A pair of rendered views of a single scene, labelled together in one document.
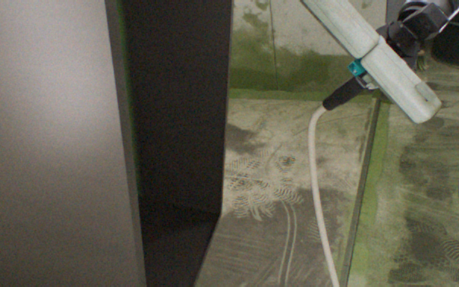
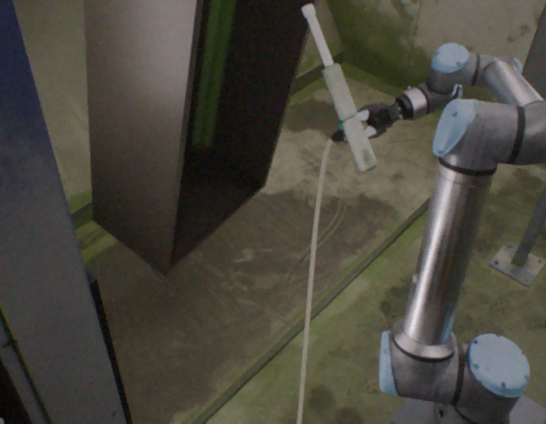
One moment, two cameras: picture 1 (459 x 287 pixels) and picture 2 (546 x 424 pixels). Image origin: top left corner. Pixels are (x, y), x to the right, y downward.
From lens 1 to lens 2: 107 cm
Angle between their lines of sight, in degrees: 14
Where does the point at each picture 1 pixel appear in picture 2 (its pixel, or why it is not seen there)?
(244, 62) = (379, 47)
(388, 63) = (352, 130)
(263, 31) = (406, 23)
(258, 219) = (310, 205)
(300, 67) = not seen: hidden behind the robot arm
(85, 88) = (172, 98)
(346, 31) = (336, 103)
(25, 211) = (129, 138)
